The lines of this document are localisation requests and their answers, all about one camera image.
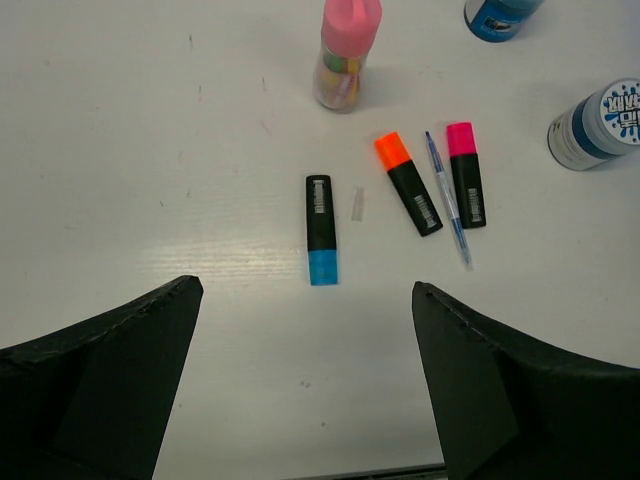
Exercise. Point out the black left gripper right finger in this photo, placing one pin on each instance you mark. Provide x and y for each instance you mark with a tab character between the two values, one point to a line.
509	406

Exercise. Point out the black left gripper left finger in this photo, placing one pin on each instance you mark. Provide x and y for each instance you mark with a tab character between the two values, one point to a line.
93	400

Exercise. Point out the blue clear pen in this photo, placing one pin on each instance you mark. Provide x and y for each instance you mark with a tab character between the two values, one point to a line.
449	202

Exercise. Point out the clear pen cap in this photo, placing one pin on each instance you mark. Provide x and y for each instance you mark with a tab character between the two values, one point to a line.
357	211

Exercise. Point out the pink-capped black highlighter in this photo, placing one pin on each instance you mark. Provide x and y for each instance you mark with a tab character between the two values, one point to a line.
465	167

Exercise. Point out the blue-capped black highlighter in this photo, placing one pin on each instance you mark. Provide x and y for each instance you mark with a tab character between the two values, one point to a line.
321	231

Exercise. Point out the orange-capped black highlighter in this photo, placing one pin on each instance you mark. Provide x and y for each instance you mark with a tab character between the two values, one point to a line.
408	183

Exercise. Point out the grey-blue paint jar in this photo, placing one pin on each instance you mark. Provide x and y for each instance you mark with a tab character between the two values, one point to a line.
601	128

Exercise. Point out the blue paint jar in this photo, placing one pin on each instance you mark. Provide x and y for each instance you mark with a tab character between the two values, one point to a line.
498	21

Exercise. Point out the pink-capped clear bottle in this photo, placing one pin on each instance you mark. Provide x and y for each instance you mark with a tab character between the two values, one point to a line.
348	32

